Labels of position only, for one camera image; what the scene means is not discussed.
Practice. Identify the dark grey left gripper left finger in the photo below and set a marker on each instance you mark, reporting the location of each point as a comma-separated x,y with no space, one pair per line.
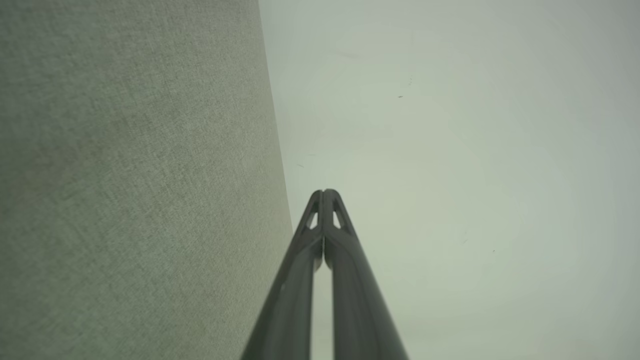
292,300

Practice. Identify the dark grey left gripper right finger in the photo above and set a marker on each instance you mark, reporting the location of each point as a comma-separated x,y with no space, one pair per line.
357,305

